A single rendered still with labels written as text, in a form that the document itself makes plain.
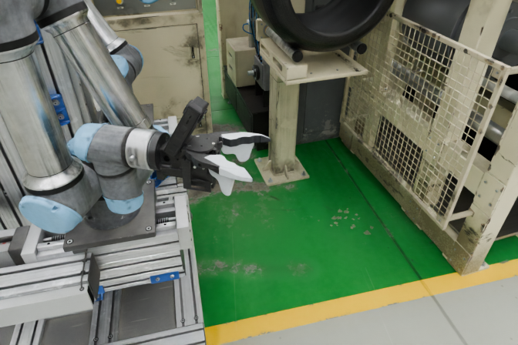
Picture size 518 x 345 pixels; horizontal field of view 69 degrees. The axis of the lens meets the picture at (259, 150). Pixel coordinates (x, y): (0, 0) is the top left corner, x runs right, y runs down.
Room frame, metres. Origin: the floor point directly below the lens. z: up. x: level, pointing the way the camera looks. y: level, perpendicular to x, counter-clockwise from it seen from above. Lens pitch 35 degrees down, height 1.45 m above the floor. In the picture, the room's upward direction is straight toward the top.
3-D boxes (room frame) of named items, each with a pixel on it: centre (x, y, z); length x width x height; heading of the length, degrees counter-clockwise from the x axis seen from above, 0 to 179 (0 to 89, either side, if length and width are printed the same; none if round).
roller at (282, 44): (1.57, -0.10, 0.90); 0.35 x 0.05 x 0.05; 17
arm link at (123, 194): (0.61, 0.28, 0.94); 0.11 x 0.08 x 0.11; 168
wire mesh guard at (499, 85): (1.49, -0.61, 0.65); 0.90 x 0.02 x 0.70; 17
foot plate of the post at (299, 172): (1.85, -0.14, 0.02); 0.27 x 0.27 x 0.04; 17
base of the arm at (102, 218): (0.75, 0.40, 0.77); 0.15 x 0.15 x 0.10
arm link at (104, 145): (0.59, 0.28, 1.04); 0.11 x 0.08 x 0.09; 78
